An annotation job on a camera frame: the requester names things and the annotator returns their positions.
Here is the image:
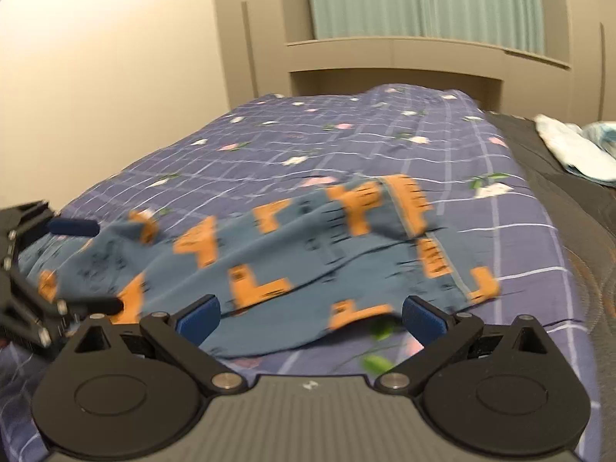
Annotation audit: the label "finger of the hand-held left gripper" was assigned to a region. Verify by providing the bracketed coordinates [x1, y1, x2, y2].
[45, 218, 100, 238]
[57, 296, 124, 319]

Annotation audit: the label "dark grey quilted mattress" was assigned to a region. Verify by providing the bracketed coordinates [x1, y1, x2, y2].
[484, 110, 616, 462]

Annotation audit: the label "purple checked floral bed sheet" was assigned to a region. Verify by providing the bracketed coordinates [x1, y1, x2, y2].
[0, 84, 602, 462]

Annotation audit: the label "pale green curtain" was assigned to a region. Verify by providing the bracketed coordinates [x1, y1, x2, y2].
[304, 0, 547, 54]

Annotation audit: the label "blue pants with orange print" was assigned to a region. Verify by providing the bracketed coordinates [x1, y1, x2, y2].
[36, 173, 502, 359]

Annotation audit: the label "light blue printed blanket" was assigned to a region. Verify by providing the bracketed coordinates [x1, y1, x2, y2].
[534, 114, 616, 184]

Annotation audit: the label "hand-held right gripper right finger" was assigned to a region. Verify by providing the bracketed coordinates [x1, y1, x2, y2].
[373, 295, 550, 395]

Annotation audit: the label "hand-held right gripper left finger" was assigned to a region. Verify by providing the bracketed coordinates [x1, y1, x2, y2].
[72, 293, 246, 398]

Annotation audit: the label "beige built-in cabinet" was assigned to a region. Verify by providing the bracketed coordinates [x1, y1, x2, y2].
[209, 0, 616, 128]

